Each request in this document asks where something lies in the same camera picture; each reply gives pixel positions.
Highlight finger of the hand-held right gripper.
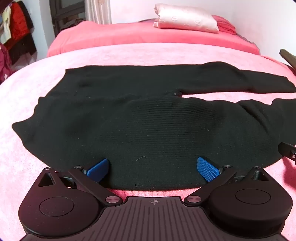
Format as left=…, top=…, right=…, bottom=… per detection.
left=277, top=142, right=296, bottom=165

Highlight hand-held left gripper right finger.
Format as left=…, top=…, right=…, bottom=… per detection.
left=184, top=157, right=273, bottom=207

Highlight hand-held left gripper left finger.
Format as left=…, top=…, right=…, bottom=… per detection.
left=37, top=158, right=123, bottom=206

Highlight black knit pants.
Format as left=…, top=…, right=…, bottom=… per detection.
left=12, top=61, right=296, bottom=191

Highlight pink fleece blanket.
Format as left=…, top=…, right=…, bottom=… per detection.
left=0, top=42, right=296, bottom=241

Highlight brown wooden piece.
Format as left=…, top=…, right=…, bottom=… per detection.
left=279, top=49, right=296, bottom=70

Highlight folded red blanket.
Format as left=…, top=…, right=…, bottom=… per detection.
left=211, top=15, right=237, bottom=36

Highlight coral red bed cover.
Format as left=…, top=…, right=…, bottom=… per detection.
left=47, top=17, right=260, bottom=58

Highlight maroon hanging jacket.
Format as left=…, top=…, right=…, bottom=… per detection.
left=0, top=44, right=13, bottom=84

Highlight black hanging garment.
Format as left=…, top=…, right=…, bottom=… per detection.
left=9, top=34, right=37, bottom=65

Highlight pink satin pillow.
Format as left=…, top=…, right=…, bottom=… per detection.
left=153, top=3, right=219, bottom=34

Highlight pale curtain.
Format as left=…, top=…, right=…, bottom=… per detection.
left=85, top=0, right=112, bottom=25

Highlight dark door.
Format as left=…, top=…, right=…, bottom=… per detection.
left=49, top=0, right=86, bottom=37

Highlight red hanging jacket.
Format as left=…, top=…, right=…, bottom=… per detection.
left=8, top=1, right=30, bottom=50

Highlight pale hanging garment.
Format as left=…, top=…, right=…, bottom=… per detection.
left=0, top=6, right=12, bottom=44

